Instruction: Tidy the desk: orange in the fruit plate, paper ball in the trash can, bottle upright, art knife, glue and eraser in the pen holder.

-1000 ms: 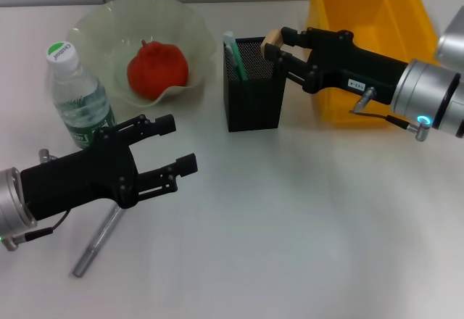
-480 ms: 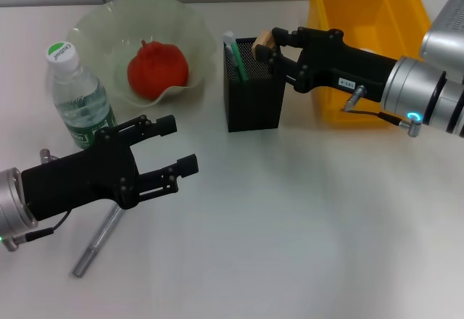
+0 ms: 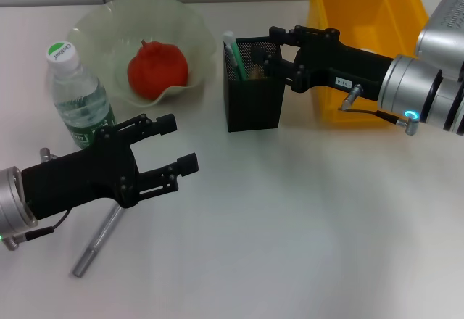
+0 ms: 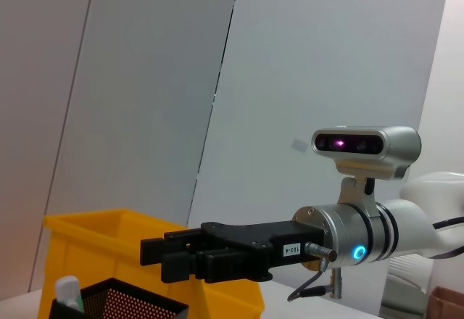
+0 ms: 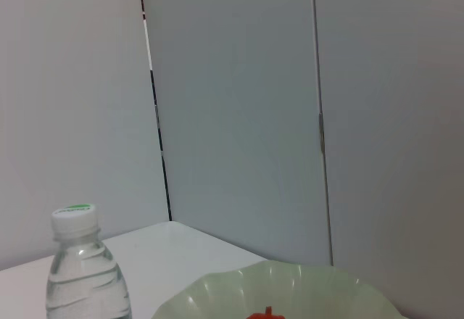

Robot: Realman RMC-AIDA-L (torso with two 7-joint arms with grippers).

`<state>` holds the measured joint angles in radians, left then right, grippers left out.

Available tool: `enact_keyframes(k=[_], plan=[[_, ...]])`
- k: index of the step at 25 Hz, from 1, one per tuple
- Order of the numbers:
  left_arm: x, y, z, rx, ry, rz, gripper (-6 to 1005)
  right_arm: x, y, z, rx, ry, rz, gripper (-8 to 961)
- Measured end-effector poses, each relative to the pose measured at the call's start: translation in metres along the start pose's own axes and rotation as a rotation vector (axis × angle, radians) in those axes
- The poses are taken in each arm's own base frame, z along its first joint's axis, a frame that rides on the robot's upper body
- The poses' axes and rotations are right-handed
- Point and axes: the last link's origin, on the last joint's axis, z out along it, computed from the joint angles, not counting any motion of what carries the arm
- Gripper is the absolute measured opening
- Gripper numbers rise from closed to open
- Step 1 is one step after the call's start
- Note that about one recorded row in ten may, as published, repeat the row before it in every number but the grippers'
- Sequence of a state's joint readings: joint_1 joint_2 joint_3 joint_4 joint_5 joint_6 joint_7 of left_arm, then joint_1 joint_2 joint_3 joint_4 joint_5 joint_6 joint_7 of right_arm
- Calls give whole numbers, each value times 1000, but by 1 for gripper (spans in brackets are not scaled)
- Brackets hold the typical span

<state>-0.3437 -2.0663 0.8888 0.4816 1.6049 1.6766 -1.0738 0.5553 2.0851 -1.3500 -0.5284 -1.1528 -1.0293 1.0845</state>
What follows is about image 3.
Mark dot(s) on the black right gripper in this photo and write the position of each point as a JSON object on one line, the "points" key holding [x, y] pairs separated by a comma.
{"points": [[344, 69]]}

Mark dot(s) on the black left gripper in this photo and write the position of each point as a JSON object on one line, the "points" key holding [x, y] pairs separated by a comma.
{"points": [[83, 177]]}

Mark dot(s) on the green utility knife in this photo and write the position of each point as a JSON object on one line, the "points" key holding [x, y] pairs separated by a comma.
{"points": [[236, 58]]}

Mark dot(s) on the orange knitted fruit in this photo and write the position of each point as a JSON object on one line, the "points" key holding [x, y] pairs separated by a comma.
{"points": [[156, 69]]}

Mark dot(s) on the clear green-label water bottle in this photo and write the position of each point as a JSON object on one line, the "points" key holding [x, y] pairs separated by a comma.
{"points": [[83, 105]]}

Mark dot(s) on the grey metal pen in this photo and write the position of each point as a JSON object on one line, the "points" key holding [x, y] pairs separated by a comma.
{"points": [[98, 239]]}

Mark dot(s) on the black mesh pen holder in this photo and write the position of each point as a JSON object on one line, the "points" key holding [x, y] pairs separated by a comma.
{"points": [[253, 108]]}

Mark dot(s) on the pale green glass fruit plate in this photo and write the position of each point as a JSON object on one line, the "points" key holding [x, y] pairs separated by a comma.
{"points": [[174, 25]]}

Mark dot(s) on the yellow plastic bin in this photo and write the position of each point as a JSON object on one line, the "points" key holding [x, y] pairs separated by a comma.
{"points": [[362, 7]]}

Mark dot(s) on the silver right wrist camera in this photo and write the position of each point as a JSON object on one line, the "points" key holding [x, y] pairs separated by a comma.
{"points": [[446, 25]]}

